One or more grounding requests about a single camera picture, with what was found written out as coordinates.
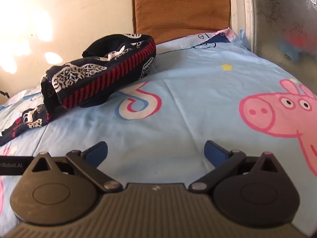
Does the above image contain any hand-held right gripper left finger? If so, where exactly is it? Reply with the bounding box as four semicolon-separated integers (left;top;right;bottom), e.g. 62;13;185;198
24;141;123;193

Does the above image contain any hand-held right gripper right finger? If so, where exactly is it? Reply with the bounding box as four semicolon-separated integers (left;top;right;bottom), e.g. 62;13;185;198
189;140;286;193

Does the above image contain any dark patterned knit sweater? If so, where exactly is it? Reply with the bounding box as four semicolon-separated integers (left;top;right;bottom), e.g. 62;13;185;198
0;32;157;147

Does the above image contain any blue cartoon printed bedsheet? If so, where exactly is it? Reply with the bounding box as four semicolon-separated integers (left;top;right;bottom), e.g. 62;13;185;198
0;28;317;219

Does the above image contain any frosted patterned window glass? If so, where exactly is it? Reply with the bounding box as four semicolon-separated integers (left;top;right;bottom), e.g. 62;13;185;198
251;0;317;85

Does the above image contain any brown perforated cushion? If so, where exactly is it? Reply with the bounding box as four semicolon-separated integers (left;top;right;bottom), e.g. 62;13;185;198
131;0;232;45

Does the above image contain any white window frame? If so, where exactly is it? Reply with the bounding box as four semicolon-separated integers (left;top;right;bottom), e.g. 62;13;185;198
227;0;317;53

